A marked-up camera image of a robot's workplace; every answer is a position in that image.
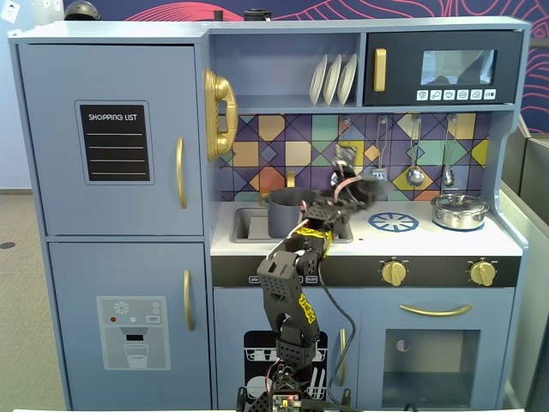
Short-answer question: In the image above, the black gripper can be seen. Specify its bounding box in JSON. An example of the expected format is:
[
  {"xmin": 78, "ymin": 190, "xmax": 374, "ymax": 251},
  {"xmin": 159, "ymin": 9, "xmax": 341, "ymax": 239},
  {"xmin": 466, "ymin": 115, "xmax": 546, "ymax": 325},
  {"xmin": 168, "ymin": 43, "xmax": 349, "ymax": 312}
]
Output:
[{"xmin": 305, "ymin": 179, "xmax": 374, "ymax": 233}]

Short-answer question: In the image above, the gray round lid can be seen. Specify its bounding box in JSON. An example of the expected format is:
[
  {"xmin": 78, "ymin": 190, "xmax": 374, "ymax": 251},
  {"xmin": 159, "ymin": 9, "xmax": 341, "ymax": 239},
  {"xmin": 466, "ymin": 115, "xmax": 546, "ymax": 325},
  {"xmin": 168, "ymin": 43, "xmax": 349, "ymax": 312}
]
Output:
[{"xmin": 347, "ymin": 175, "xmax": 389, "ymax": 203}]

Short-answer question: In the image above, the black and red robot base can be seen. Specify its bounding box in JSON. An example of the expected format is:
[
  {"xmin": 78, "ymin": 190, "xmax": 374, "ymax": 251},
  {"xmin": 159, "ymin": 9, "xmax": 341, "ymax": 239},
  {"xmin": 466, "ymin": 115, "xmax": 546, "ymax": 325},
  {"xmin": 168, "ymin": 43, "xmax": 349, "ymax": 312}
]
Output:
[{"xmin": 237, "ymin": 362, "xmax": 353, "ymax": 412}]

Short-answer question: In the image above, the shiny steel pot with lid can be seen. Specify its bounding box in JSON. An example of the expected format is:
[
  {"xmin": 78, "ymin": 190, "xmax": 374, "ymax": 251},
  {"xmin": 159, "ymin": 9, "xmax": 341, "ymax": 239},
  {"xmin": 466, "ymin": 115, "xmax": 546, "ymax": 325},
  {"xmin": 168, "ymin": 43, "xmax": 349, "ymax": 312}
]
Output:
[{"xmin": 430, "ymin": 192, "xmax": 491, "ymax": 230}]

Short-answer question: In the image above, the steel slotted spatula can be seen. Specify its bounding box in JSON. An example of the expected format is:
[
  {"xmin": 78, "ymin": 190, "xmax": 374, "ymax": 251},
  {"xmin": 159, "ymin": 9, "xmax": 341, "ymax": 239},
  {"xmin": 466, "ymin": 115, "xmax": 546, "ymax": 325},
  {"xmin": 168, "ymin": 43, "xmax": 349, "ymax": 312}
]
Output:
[{"xmin": 370, "ymin": 115, "xmax": 389, "ymax": 181}]

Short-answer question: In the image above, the steel ladle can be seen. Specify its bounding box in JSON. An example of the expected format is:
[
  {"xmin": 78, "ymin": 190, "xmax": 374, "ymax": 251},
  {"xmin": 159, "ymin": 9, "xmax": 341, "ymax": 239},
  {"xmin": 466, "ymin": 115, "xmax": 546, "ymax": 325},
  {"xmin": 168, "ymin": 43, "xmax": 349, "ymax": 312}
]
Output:
[{"xmin": 405, "ymin": 114, "xmax": 426, "ymax": 188}]

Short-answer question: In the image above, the gold toy faucet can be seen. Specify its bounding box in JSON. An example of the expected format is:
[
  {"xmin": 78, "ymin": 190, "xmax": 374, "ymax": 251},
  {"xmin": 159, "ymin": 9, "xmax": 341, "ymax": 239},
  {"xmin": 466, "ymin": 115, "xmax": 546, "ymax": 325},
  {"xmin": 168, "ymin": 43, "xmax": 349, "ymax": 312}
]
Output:
[{"xmin": 258, "ymin": 170, "xmax": 298, "ymax": 207}]

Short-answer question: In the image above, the gray plastic pot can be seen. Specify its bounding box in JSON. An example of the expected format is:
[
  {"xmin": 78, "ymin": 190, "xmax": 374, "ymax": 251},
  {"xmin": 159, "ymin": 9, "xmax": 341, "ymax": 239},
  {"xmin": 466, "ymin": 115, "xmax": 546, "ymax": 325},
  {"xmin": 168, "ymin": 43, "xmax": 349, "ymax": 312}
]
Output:
[{"xmin": 265, "ymin": 188, "xmax": 319, "ymax": 239}]

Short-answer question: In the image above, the gold stove knob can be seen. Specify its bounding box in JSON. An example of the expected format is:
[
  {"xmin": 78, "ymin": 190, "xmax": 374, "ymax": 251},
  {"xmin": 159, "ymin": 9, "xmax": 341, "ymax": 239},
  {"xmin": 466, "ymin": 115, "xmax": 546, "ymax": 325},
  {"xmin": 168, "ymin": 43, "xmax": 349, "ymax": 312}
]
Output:
[
  {"xmin": 381, "ymin": 260, "xmax": 407, "ymax": 288},
  {"xmin": 469, "ymin": 260, "xmax": 498, "ymax": 288}
]

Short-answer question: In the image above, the small steel spoon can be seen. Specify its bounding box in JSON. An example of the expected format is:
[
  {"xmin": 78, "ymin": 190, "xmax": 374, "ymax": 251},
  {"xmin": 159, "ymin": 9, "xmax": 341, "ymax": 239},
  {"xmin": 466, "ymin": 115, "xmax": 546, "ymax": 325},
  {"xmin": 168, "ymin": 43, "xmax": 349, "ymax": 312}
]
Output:
[{"xmin": 441, "ymin": 114, "xmax": 458, "ymax": 188}]

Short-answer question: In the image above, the gray toy sink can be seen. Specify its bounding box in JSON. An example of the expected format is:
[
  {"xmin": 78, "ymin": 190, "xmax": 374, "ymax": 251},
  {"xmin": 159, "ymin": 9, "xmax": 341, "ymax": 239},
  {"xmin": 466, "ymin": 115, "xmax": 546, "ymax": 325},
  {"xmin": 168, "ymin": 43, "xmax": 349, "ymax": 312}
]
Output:
[{"xmin": 229, "ymin": 206, "xmax": 355, "ymax": 245}]

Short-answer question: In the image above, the white toy plate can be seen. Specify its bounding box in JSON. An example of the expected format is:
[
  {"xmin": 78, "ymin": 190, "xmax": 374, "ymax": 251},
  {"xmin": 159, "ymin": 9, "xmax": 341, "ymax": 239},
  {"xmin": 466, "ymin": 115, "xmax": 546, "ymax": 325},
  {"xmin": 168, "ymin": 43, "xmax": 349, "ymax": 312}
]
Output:
[
  {"xmin": 323, "ymin": 53, "xmax": 343, "ymax": 106},
  {"xmin": 336, "ymin": 52, "xmax": 359, "ymax": 106},
  {"xmin": 309, "ymin": 53, "xmax": 329, "ymax": 106}
]

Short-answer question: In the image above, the black microwave door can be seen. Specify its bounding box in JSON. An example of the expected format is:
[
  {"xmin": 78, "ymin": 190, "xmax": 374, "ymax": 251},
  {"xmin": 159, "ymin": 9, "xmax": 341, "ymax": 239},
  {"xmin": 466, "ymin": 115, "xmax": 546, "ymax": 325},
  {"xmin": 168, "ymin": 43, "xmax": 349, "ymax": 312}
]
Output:
[{"xmin": 363, "ymin": 29, "xmax": 524, "ymax": 106}]

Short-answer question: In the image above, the blue oven door with window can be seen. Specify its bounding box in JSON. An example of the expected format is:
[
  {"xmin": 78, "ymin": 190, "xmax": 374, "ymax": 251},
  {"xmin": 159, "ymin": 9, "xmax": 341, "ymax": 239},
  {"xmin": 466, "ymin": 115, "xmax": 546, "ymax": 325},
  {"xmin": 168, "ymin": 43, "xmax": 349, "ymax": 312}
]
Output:
[{"xmin": 359, "ymin": 288, "xmax": 516, "ymax": 409}]

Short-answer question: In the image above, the gold toy telephone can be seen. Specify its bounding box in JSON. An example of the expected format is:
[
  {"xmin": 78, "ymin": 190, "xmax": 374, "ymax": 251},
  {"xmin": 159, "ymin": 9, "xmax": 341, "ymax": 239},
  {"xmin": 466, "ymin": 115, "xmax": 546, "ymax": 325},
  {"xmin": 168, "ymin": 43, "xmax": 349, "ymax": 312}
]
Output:
[{"xmin": 202, "ymin": 67, "xmax": 239, "ymax": 163}]

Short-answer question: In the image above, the blue dishwasher door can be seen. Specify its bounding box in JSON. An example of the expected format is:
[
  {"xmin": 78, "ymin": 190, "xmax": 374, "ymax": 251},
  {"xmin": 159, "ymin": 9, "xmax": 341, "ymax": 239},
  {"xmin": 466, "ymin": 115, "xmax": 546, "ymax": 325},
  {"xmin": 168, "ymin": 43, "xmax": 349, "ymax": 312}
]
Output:
[{"xmin": 213, "ymin": 287, "xmax": 361, "ymax": 409}]

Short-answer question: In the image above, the blue toy kitchen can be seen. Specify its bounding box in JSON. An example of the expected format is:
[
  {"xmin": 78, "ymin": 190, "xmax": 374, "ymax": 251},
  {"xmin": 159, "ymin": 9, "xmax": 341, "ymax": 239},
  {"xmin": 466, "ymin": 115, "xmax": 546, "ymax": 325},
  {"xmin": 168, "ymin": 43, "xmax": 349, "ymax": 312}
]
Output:
[{"xmin": 8, "ymin": 15, "xmax": 533, "ymax": 411}]

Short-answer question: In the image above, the black shopping list board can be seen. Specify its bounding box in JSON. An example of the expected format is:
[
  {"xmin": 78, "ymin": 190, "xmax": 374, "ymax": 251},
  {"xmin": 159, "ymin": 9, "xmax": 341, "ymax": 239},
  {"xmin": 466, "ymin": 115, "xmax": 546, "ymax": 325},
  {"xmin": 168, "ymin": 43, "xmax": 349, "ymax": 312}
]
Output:
[{"xmin": 79, "ymin": 104, "xmax": 151, "ymax": 183}]

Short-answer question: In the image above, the blue freezer door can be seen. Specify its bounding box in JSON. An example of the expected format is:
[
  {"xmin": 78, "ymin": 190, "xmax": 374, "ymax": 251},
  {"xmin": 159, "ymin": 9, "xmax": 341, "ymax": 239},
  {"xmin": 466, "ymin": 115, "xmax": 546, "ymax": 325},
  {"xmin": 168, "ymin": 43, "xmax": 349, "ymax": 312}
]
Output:
[{"xmin": 47, "ymin": 241, "xmax": 212, "ymax": 411}]

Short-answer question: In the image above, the blue fridge door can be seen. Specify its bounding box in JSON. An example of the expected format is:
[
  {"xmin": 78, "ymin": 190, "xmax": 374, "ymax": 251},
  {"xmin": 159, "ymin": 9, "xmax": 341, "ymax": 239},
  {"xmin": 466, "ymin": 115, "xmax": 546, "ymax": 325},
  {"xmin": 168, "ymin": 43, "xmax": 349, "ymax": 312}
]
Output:
[{"xmin": 17, "ymin": 42, "xmax": 205, "ymax": 236}]

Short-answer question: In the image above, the black helmet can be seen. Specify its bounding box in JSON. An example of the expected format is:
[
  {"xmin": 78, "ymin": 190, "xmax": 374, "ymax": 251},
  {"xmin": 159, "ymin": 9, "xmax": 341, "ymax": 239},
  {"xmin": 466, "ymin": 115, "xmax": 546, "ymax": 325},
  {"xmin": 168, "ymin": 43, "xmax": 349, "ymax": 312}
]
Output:
[{"xmin": 63, "ymin": 0, "xmax": 102, "ymax": 21}]

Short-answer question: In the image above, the thick black cable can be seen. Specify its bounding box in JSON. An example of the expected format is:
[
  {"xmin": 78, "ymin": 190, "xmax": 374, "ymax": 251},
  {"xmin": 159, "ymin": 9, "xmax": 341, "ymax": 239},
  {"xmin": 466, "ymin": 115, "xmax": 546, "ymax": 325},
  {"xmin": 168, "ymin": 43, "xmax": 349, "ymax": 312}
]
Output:
[{"xmin": 317, "ymin": 252, "xmax": 358, "ymax": 404}]

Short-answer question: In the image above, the gold microwave handle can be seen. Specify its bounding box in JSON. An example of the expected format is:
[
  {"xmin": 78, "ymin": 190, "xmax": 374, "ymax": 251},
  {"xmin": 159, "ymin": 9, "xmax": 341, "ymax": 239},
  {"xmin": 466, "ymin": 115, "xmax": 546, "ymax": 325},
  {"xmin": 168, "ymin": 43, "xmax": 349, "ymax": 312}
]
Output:
[{"xmin": 373, "ymin": 47, "xmax": 388, "ymax": 93}]

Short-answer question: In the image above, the gold oven door handle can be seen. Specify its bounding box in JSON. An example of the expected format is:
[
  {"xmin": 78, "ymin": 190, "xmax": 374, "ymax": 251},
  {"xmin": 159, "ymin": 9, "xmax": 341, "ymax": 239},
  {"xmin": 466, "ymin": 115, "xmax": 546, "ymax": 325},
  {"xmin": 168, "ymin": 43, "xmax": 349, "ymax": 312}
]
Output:
[{"xmin": 399, "ymin": 303, "xmax": 474, "ymax": 318}]

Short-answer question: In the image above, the gold fridge door handle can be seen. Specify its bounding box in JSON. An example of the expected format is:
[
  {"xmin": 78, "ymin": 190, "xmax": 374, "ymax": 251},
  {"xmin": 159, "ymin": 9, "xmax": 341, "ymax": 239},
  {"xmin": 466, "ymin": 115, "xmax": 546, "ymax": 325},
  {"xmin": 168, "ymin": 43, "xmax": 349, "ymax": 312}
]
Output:
[{"xmin": 175, "ymin": 136, "xmax": 189, "ymax": 210}]

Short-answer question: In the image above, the gold dishwasher door handle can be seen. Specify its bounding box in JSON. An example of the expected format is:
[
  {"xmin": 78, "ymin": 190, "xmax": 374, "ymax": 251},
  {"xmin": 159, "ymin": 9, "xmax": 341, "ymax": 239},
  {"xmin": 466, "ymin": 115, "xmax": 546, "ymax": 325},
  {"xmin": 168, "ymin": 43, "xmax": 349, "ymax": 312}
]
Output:
[{"xmin": 338, "ymin": 328, "xmax": 347, "ymax": 387}]

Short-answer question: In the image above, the gold freezer door handle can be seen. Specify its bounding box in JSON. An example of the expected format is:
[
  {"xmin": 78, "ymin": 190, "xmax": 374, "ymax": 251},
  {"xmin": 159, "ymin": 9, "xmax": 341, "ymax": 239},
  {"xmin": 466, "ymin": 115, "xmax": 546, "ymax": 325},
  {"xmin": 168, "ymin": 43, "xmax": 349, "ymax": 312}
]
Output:
[{"xmin": 183, "ymin": 269, "xmax": 196, "ymax": 332}]

